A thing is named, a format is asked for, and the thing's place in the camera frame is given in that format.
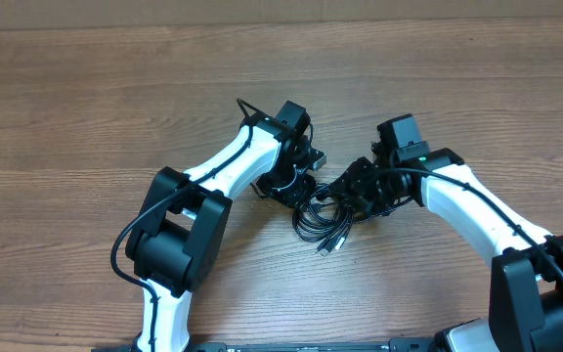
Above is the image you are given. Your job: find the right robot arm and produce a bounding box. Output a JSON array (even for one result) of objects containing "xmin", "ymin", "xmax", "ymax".
[{"xmin": 329, "ymin": 114, "xmax": 563, "ymax": 352}]

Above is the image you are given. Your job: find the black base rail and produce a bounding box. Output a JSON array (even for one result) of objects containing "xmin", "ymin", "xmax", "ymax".
[{"xmin": 90, "ymin": 336, "xmax": 452, "ymax": 352}]

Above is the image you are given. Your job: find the black cable one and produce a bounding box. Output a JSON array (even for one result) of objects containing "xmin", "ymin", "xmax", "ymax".
[{"xmin": 290, "ymin": 188, "xmax": 356, "ymax": 245}]

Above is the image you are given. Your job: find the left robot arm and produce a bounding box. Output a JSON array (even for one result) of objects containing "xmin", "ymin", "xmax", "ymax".
[{"xmin": 112, "ymin": 100, "xmax": 325, "ymax": 351}]

